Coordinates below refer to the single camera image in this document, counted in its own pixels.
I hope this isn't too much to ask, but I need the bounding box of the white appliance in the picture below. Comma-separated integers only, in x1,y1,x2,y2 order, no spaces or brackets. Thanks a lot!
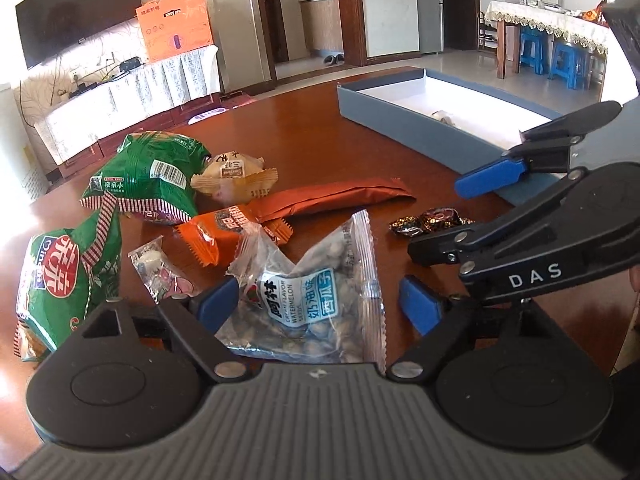
0,82,51,202

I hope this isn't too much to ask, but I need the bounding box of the small clear candy packet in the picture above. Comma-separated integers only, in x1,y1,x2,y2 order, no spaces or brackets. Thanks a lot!
127,236,202,304

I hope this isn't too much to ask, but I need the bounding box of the orange cake packet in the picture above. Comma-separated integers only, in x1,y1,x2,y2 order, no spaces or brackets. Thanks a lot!
174,203,294,267

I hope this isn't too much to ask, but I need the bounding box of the grey cardboard box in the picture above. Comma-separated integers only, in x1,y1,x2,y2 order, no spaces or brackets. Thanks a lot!
336,66,564,194

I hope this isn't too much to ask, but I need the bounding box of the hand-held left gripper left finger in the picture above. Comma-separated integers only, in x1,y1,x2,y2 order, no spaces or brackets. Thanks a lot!
80,276,253,381

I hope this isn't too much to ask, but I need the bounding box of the white floor device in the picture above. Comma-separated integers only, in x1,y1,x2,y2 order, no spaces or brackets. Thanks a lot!
190,106,227,126

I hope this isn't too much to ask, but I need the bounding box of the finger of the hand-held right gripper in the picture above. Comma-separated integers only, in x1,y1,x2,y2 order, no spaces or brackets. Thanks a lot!
454,101,624,199
407,169,590,268

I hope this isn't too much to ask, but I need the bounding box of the green snack bag with barcode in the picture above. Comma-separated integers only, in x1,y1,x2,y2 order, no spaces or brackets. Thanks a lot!
79,131,214,225

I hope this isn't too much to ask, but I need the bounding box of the green snack bag red logo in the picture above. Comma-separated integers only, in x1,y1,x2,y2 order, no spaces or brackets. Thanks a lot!
15,207,124,362

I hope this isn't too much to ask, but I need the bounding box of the beige pastry packet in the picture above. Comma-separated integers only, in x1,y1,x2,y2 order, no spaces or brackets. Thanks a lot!
191,152,279,204

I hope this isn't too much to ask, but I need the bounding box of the shoe rack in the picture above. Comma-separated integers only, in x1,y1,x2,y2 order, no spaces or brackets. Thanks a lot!
477,10,501,51

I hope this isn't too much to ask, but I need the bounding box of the silver refrigerator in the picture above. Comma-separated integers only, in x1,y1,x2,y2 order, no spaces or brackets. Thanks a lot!
414,0,444,55

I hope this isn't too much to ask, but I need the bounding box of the long brown bar packet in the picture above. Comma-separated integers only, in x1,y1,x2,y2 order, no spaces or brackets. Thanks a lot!
247,177,417,224

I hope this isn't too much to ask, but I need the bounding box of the wooden kitchen cabinet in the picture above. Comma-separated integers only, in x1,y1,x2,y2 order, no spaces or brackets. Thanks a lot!
298,0,341,56

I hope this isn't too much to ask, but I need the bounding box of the dining table with lace cloth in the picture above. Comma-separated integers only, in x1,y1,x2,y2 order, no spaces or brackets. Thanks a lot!
482,0,611,82

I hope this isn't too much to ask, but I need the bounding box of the clear melon seed packet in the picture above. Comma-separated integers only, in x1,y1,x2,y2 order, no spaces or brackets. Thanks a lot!
215,210,389,367

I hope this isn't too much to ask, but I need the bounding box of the orange carton box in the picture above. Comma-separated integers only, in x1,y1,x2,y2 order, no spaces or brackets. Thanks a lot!
135,0,215,65

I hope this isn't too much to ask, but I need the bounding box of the black television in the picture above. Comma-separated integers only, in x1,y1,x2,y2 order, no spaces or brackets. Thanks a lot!
15,0,144,71

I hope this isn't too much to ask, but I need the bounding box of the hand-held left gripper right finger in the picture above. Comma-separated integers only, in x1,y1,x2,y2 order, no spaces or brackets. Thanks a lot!
385,275,507,381

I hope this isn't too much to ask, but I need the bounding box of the dark foil candy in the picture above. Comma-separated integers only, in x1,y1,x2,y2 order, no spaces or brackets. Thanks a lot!
389,215,427,237
420,206,477,234

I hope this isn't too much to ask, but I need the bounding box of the cabinet with white cloth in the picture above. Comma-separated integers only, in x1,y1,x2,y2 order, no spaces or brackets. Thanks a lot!
37,45,224,167

